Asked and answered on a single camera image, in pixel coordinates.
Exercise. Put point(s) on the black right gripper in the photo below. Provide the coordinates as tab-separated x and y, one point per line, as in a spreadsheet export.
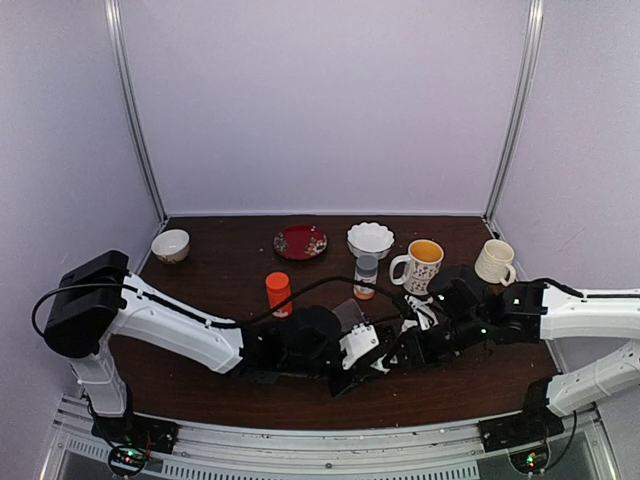
416	352

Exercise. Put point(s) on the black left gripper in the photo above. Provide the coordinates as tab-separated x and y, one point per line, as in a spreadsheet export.
340	388

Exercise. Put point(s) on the clear plastic pill organizer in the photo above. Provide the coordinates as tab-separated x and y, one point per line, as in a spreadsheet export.
349	314

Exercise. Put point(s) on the orange pill bottle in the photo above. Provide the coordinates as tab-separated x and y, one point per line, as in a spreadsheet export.
279	289

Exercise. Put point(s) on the grey cap pill bottle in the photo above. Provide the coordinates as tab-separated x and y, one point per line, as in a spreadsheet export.
365	274

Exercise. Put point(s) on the small white dropper bottle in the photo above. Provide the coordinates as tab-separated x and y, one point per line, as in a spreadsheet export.
378	366

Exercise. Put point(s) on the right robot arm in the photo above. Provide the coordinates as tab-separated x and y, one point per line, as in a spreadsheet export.
548	311

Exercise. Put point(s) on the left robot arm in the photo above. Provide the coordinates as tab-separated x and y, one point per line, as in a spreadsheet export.
102	298

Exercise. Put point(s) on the cream ribbed mug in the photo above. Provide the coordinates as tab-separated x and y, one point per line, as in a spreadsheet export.
494	263

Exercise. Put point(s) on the floral mug yellow inside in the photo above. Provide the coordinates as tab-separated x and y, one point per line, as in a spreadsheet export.
415	269

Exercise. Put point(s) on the red floral plate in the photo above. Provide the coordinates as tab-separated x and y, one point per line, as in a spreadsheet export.
300	242

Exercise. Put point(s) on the white scalloped bowl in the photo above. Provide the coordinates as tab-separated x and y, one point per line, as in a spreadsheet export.
370	238

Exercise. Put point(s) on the white ceramic bowl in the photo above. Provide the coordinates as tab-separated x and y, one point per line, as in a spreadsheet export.
171	246

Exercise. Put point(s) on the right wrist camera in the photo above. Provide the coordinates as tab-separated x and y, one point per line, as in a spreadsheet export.
420	314

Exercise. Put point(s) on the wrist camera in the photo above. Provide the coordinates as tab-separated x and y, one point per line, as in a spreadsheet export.
365	344
420	314

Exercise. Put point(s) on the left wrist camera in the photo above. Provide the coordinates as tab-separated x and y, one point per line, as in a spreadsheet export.
365	344

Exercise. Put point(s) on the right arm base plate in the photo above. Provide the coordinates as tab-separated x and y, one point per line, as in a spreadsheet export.
519	429

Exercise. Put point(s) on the aluminium front rail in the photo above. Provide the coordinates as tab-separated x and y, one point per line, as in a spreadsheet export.
441	451

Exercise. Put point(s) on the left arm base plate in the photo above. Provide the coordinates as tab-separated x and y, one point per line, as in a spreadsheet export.
145	433

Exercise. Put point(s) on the right aluminium frame post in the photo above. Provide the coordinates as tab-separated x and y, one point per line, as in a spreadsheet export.
528	64

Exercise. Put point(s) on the aluminium frame post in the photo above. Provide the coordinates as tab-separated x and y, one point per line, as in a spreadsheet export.
132	115
528	64

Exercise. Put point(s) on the left aluminium frame post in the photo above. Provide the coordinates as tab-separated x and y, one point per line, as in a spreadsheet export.
132	115

